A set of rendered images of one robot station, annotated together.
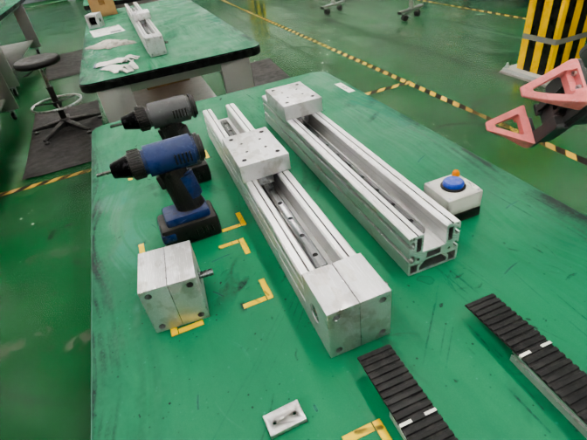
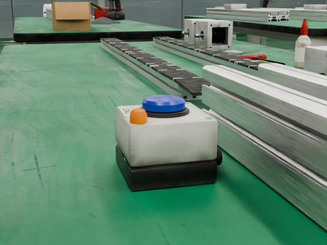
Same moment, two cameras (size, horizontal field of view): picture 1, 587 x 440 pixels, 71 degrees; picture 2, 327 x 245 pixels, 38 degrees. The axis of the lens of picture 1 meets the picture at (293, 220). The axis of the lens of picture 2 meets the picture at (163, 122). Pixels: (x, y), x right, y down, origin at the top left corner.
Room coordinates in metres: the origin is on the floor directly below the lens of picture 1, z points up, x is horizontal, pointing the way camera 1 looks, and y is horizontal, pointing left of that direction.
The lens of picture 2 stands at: (1.10, -0.31, 0.94)
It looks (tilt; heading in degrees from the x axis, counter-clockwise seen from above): 14 degrees down; 181
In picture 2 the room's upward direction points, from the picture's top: straight up
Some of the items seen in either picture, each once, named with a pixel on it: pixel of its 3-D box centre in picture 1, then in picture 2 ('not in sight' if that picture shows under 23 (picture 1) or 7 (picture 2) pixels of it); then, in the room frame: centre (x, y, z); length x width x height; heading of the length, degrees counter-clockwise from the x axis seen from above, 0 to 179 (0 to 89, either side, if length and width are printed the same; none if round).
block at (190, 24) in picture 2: not in sight; (196, 32); (-0.63, -0.23, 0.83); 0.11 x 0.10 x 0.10; 103
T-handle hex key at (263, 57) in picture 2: not in sight; (266, 60); (-0.14, -0.07, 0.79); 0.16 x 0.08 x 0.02; 22
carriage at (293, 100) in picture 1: (293, 105); not in sight; (1.14, -0.05, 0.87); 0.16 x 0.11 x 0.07; 16
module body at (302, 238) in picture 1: (259, 176); not in sight; (0.85, 0.06, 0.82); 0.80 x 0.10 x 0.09; 16
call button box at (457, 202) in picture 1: (447, 199); (172, 140); (0.67, -0.31, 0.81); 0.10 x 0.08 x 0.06; 106
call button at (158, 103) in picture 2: (452, 184); (163, 107); (0.67, -0.32, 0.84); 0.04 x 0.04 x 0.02
